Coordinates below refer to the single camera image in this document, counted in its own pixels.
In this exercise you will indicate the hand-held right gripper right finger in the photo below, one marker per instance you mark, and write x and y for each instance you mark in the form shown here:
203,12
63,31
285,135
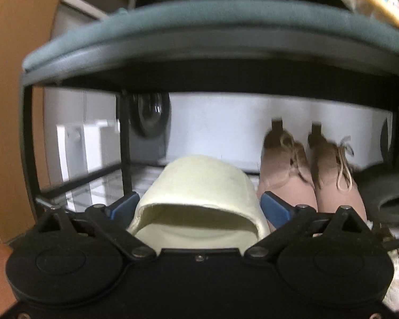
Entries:
276,207

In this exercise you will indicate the teal seat cushion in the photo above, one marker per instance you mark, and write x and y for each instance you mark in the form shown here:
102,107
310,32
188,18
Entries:
202,20

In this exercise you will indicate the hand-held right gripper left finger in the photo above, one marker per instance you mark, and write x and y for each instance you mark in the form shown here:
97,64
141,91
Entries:
124,206

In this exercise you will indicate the white box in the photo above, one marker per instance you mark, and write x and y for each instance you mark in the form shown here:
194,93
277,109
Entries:
86,149

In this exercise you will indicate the dark grey slipper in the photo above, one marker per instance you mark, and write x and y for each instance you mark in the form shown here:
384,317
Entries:
385,186

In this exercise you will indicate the pink lace-up boot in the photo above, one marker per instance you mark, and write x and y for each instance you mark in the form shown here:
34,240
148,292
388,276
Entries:
286,179
329,179

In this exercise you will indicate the black metal shoe rack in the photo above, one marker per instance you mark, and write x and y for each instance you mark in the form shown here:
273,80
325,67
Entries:
186,69

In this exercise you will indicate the cream slipper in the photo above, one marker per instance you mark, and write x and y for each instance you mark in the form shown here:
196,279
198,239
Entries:
199,186

